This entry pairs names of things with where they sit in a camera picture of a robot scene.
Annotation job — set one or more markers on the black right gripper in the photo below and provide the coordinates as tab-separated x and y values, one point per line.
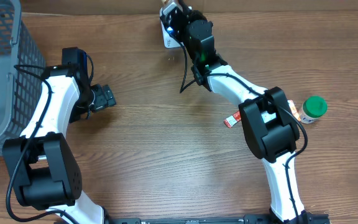
173	16

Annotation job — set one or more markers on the green lid small jar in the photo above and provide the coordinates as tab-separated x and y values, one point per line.
312	109

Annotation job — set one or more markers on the red stick snack packet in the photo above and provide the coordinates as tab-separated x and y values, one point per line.
232	119

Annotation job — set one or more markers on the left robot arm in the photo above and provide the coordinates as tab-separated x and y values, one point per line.
45	178

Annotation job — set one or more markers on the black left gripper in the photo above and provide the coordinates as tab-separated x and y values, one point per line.
108	97

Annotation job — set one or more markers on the grey plastic mesh basket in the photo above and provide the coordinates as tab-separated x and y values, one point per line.
19	93

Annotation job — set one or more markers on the orange small snack packet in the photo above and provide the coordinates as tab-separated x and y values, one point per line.
294	110

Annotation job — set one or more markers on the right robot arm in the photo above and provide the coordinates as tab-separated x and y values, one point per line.
269	127

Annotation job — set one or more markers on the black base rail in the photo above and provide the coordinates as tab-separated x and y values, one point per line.
185	221

